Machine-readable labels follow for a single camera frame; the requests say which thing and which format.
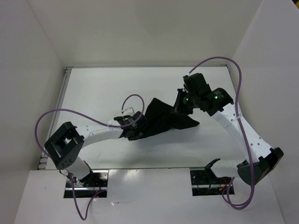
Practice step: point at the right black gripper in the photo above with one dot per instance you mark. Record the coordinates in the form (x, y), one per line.
(178, 108)

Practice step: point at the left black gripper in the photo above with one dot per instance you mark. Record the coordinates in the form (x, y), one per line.
(137, 135)

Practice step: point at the black skirt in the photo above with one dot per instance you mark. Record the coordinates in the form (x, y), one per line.
(159, 119)

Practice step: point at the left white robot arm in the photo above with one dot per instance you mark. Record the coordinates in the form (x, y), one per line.
(68, 140)

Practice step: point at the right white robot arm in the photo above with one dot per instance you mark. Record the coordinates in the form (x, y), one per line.
(260, 157)

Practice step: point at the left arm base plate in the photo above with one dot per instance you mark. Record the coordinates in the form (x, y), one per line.
(93, 186)

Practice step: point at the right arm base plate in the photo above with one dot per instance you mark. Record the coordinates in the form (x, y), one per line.
(204, 184)

